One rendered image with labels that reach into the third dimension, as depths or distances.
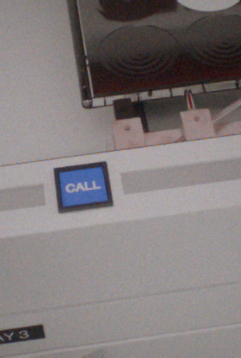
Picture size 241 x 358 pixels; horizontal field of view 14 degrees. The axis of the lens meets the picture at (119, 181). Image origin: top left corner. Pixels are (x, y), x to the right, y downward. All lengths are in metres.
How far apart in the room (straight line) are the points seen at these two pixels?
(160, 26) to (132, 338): 0.39
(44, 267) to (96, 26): 0.37
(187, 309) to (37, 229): 0.24
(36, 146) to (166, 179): 0.27
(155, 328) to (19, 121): 0.32
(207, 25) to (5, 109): 0.28
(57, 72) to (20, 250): 0.39
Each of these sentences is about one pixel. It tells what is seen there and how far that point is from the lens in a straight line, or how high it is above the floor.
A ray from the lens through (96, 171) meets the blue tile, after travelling 1.01.
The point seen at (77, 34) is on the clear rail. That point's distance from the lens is 1.25.
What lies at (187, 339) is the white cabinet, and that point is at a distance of 1.18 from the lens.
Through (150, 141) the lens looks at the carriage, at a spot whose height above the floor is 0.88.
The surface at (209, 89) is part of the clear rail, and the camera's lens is 1.17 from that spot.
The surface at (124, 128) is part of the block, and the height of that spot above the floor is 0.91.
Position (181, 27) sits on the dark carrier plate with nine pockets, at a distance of 1.25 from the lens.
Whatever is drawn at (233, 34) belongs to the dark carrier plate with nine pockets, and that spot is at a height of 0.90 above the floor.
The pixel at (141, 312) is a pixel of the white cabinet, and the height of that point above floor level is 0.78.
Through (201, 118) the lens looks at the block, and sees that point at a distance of 1.13.
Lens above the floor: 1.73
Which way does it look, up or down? 51 degrees down
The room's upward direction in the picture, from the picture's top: 5 degrees counter-clockwise
